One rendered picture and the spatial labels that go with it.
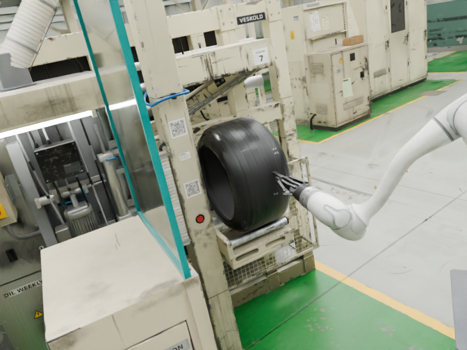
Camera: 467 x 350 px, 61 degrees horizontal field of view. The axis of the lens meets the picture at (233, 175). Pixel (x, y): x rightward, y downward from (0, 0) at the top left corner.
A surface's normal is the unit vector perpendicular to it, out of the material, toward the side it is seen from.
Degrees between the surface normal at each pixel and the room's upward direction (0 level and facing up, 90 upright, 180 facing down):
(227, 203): 38
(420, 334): 0
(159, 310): 90
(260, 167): 69
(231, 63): 90
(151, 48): 90
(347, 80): 90
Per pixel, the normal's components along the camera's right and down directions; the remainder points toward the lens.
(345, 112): 0.57, 0.19
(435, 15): -0.80, 0.35
